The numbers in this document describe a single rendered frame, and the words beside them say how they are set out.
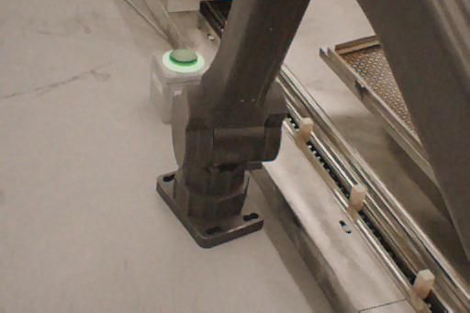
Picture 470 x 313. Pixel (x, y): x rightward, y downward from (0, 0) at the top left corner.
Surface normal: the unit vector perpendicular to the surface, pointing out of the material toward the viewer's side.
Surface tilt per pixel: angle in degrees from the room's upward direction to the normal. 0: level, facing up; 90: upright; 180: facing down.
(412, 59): 93
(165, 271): 0
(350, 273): 0
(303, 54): 0
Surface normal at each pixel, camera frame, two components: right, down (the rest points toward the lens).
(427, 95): -0.97, 0.08
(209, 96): -0.87, -0.03
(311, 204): 0.11, -0.80
